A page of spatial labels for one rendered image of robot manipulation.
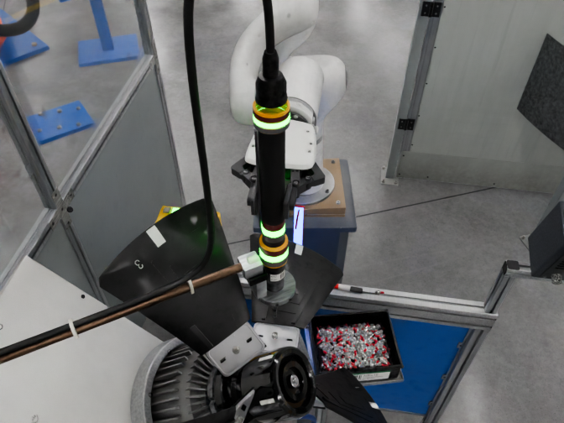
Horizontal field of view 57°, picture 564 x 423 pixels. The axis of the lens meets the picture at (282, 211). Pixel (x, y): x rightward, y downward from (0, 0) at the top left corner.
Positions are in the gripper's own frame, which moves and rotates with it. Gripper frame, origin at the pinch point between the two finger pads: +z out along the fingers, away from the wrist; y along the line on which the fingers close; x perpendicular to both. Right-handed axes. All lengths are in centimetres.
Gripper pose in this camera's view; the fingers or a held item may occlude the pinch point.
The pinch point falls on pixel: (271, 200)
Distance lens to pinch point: 70.9
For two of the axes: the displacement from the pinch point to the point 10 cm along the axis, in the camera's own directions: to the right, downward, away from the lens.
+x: 0.0, -6.9, -7.3
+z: -1.5, 7.2, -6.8
